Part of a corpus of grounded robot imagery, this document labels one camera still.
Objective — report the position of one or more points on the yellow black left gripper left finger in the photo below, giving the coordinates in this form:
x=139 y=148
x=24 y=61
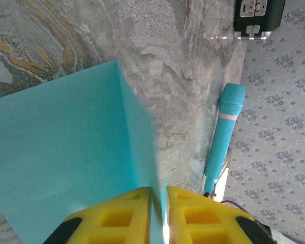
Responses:
x=139 y=228

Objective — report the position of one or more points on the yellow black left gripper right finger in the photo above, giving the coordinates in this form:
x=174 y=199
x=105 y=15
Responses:
x=178 y=228

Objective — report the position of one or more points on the light blue paper sheet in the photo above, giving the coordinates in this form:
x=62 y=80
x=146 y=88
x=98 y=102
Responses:
x=66 y=139

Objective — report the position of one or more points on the light blue tube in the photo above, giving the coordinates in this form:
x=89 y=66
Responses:
x=223 y=137

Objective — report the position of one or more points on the black hard case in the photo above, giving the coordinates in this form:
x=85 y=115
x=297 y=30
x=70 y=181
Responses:
x=272 y=15

